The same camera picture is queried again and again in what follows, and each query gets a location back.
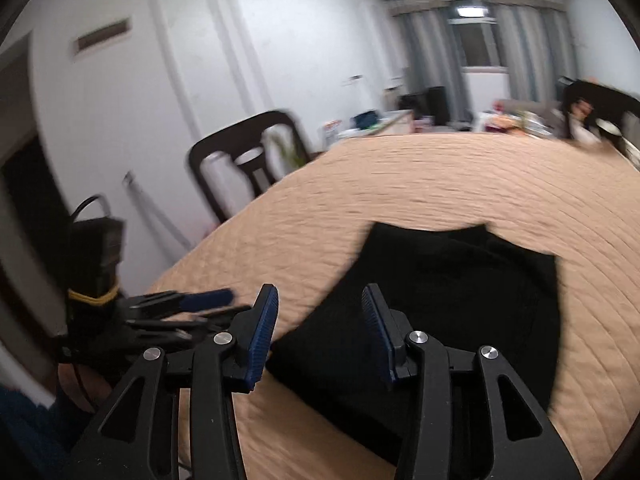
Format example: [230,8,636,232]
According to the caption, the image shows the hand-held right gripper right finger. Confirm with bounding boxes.
[361,283,586,480]

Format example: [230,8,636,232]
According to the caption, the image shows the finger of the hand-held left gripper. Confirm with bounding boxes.
[125,305,253,347]
[117,287,236,318]

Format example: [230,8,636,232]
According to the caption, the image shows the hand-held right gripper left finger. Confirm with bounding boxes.
[70,284,279,480]

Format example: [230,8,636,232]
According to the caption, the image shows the black pants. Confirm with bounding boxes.
[265,222,561,466]

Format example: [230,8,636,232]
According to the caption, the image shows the person's left forearm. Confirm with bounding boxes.
[0,360,108,480]

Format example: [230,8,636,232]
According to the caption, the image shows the dark doorway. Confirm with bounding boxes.
[0,35,76,361]

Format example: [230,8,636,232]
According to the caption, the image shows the peach quilted blanket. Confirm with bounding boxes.
[150,132,640,480]

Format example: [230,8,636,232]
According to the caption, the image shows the dark wooden chair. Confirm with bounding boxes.
[189,110,313,223]
[562,79,640,156]

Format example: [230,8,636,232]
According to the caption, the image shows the green potted plant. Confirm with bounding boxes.
[270,132,307,168]

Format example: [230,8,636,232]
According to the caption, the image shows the black speaker box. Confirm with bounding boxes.
[425,86,448,126]

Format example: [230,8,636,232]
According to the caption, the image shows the grey blue striped curtain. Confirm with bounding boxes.
[497,2,578,103]
[395,5,468,126]

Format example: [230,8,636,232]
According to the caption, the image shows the window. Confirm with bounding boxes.
[450,0,506,68]

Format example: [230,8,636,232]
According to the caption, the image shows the brown wall vent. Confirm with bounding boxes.
[72,19,132,56]

